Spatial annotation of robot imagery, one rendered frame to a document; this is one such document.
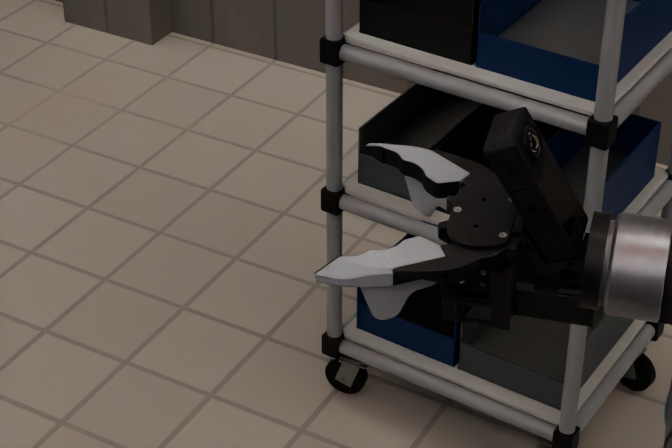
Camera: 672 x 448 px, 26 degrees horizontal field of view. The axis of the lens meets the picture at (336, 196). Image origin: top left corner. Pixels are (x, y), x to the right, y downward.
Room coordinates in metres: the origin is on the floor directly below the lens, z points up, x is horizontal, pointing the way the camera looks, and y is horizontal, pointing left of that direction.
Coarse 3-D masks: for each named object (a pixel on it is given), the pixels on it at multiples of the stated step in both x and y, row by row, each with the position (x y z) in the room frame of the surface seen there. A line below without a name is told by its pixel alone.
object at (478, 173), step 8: (440, 152) 0.95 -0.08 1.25; (456, 160) 0.94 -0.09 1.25; (464, 160) 0.94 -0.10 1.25; (472, 160) 0.94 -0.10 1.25; (464, 168) 0.93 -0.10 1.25; (472, 168) 0.93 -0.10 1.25; (480, 168) 0.93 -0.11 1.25; (488, 168) 0.93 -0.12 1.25; (472, 176) 0.92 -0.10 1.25; (480, 176) 0.92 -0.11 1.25; (488, 176) 0.92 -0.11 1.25; (496, 176) 0.92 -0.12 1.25; (464, 184) 0.92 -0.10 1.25
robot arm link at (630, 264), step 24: (624, 216) 0.86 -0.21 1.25; (648, 216) 0.87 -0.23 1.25; (624, 240) 0.84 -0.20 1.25; (648, 240) 0.84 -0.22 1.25; (624, 264) 0.83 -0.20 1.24; (648, 264) 0.82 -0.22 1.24; (600, 288) 0.83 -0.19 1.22; (624, 288) 0.82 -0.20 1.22; (648, 288) 0.81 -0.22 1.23; (624, 312) 0.82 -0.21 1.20; (648, 312) 0.81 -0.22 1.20
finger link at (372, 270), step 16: (416, 240) 0.86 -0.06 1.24; (352, 256) 0.84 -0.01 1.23; (368, 256) 0.84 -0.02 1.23; (384, 256) 0.84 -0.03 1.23; (400, 256) 0.84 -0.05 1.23; (416, 256) 0.84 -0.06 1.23; (432, 256) 0.84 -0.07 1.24; (320, 272) 0.83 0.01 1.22; (336, 272) 0.83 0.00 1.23; (352, 272) 0.83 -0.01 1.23; (368, 272) 0.83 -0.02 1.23; (384, 272) 0.83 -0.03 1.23; (368, 288) 0.83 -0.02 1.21; (384, 288) 0.84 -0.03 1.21; (400, 288) 0.84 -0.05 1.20; (416, 288) 0.85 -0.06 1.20; (368, 304) 0.84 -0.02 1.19; (384, 304) 0.84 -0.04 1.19; (400, 304) 0.84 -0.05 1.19
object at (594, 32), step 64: (384, 0) 2.13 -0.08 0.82; (448, 0) 2.13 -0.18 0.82; (512, 0) 2.09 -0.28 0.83; (576, 0) 2.18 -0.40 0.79; (640, 0) 2.18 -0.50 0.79; (384, 64) 2.04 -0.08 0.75; (448, 64) 2.01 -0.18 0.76; (512, 64) 1.97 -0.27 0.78; (576, 64) 1.91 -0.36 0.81; (640, 64) 2.01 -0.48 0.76; (384, 128) 2.19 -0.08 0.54; (448, 128) 2.24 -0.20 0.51; (576, 128) 1.86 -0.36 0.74; (640, 128) 2.16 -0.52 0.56; (384, 192) 2.09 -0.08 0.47; (576, 192) 2.05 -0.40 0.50; (640, 192) 2.09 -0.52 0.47; (384, 320) 2.09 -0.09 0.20; (448, 320) 2.11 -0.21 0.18; (512, 320) 2.09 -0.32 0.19; (640, 320) 2.15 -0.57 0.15; (448, 384) 1.97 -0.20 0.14; (512, 384) 1.95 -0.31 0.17; (576, 384) 1.84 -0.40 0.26; (640, 384) 2.11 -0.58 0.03
